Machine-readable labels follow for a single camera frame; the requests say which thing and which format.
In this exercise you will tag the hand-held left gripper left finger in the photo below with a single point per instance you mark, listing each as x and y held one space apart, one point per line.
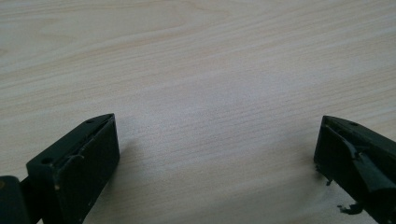
81 168

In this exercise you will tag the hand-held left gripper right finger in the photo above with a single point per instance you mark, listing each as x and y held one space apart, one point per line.
348 155

